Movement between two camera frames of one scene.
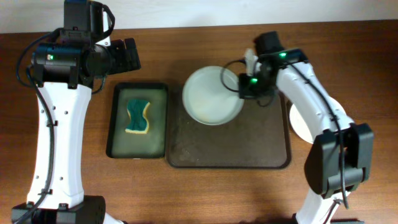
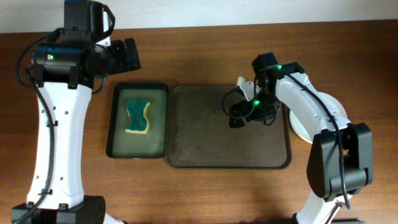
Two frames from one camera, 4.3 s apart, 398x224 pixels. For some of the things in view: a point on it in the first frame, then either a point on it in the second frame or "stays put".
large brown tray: [258, 137] stays put
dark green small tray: [121, 144] stays put
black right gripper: [244, 91] to [244, 105]
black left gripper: [124, 62] stays put
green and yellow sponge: [138, 124] stays put
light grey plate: [211, 96] to [336, 106]
